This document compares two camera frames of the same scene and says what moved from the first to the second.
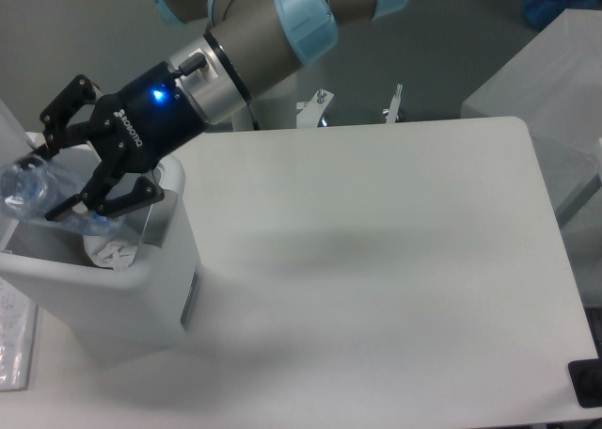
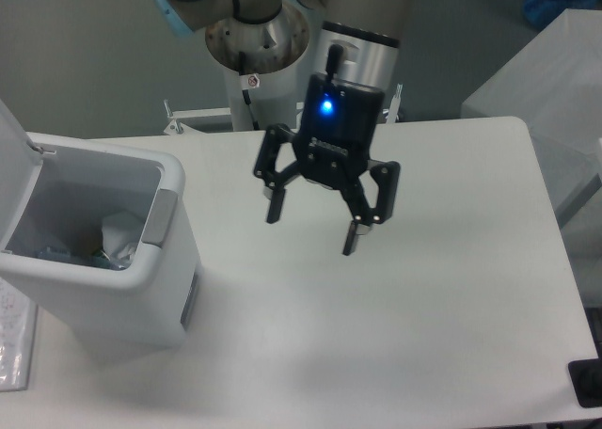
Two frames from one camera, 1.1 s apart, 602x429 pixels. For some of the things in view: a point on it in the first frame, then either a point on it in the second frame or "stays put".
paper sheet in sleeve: [18, 327] stays put
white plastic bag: [108, 253] to [120, 233]
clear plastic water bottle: [35, 191] to [74, 256]
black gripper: [135, 129] to [333, 146]
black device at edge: [586, 380] stays put
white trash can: [150, 306] stays put
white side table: [554, 86] stays put
